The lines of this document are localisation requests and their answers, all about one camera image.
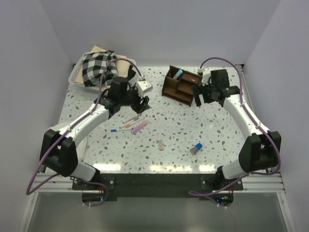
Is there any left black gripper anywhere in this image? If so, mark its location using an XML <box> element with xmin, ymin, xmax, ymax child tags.
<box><xmin>119</xmin><ymin>83</ymin><xmax>150</xmax><ymax>114</ymax></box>

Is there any blue cap grey highlighter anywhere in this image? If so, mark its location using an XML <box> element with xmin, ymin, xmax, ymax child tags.
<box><xmin>173</xmin><ymin>69</ymin><xmax>183</xmax><ymax>80</ymax></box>

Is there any orange tip white pen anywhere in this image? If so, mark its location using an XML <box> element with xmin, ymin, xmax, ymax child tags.
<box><xmin>120</xmin><ymin>117</ymin><xmax>144</xmax><ymax>129</ymax></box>

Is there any pink purple highlighter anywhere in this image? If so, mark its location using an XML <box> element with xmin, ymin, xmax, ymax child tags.
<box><xmin>131</xmin><ymin>120</ymin><xmax>149</xmax><ymax>134</ymax></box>

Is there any blue tip white pen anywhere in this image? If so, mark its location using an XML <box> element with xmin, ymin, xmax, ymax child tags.
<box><xmin>110</xmin><ymin>128</ymin><xmax>133</xmax><ymax>132</ymax></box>

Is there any blue grey glue stick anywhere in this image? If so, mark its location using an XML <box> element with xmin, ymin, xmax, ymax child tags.
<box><xmin>190</xmin><ymin>143</ymin><xmax>202</xmax><ymax>155</ymax></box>

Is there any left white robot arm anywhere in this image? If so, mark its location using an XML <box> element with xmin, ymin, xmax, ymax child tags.
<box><xmin>40</xmin><ymin>77</ymin><xmax>149</xmax><ymax>189</ymax></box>

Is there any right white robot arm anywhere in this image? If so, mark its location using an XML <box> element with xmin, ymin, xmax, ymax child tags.
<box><xmin>192</xmin><ymin>69</ymin><xmax>281</xmax><ymax>190</ymax></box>

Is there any brown wooden desk organizer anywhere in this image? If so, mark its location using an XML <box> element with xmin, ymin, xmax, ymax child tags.
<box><xmin>161</xmin><ymin>65</ymin><xmax>202</xmax><ymax>106</ymax></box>

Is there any black folded cloth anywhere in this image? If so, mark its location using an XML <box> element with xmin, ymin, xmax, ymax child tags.
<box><xmin>126</xmin><ymin>65</ymin><xmax>136</xmax><ymax>80</ymax></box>

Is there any beige eraser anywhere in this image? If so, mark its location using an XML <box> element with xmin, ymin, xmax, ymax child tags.
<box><xmin>156</xmin><ymin>140</ymin><xmax>165</xmax><ymax>151</ymax></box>

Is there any beige folded cloth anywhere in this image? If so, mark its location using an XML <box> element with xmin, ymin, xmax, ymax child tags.
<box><xmin>73</xmin><ymin>45</ymin><xmax>131</xmax><ymax>86</ymax></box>

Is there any black white checkered cloth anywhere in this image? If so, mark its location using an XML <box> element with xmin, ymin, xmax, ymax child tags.
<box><xmin>82</xmin><ymin>50</ymin><xmax>118</xmax><ymax>87</ymax></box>

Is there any white folded towel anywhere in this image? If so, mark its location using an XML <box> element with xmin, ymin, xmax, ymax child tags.
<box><xmin>48</xmin><ymin>122</ymin><xmax>89</xmax><ymax>160</ymax></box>

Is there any white plastic laundry basket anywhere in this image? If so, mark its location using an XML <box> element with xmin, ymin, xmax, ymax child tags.
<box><xmin>69</xmin><ymin>52</ymin><xmax>135</xmax><ymax>91</ymax></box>

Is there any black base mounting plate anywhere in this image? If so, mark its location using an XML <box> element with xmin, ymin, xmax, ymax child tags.
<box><xmin>72</xmin><ymin>174</ymin><xmax>232</xmax><ymax>203</ymax></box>

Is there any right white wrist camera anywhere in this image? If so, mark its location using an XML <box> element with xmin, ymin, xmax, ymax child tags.
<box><xmin>197</xmin><ymin>68</ymin><xmax>212</xmax><ymax>85</ymax></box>

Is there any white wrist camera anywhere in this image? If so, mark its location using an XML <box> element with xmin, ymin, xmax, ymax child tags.
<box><xmin>197</xmin><ymin>68</ymin><xmax>212</xmax><ymax>85</ymax></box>
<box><xmin>136</xmin><ymin>80</ymin><xmax>153</xmax><ymax>93</ymax></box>

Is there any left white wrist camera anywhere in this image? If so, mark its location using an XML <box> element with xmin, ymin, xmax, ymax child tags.
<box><xmin>136</xmin><ymin>80</ymin><xmax>153</xmax><ymax>93</ymax></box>

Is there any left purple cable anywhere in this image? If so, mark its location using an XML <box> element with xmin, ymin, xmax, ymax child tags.
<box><xmin>26</xmin><ymin>58</ymin><xmax>145</xmax><ymax>207</ymax></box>

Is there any aluminium frame rail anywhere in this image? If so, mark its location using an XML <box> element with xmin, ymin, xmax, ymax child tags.
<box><xmin>33</xmin><ymin>173</ymin><xmax>285</xmax><ymax>193</ymax></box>

